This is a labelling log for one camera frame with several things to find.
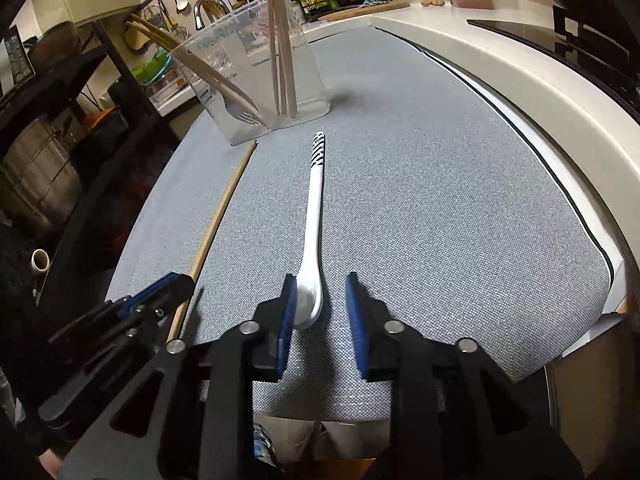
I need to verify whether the clear plastic container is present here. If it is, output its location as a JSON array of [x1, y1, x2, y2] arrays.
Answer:
[[167, 0, 332, 147]]

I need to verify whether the chrome faucet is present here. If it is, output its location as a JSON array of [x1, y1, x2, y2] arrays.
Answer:
[[192, 0, 236, 30]]

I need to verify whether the clear lidded food box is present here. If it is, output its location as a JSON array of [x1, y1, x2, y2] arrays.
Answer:
[[147, 72, 198, 111]]

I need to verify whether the black shelf rack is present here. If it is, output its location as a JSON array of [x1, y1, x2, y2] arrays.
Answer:
[[0, 0, 186, 311]]

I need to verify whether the white-handled metal fork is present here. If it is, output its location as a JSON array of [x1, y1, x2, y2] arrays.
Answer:
[[200, 80, 266, 128]]

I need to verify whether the dark grid panel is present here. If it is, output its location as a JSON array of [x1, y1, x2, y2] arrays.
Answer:
[[0, 27, 37, 98]]

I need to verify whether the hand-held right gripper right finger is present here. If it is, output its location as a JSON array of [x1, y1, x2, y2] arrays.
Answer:
[[345, 272, 584, 480]]

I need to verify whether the grey fabric mat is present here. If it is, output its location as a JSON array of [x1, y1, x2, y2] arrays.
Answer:
[[105, 25, 616, 423]]

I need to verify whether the steel stock pot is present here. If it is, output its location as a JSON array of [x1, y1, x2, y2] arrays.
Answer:
[[0, 117, 83, 216]]

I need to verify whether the hanging wooden cutting board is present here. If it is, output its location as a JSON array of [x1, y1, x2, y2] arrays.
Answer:
[[124, 12, 166, 52]]

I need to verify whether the white striped ceramic spoon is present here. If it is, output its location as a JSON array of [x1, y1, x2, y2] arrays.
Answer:
[[291, 131, 327, 331]]

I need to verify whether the black glass cooktop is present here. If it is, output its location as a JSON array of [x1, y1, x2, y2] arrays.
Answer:
[[466, 19, 640, 126]]

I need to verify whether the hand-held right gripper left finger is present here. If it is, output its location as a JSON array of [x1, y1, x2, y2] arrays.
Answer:
[[59, 272, 299, 480]]

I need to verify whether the wooden rolling pin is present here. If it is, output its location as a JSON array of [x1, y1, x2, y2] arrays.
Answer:
[[320, 0, 412, 23]]

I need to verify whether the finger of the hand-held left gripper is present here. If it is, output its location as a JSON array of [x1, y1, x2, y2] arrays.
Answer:
[[125, 307, 169, 357], [117, 272, 196, 319]]

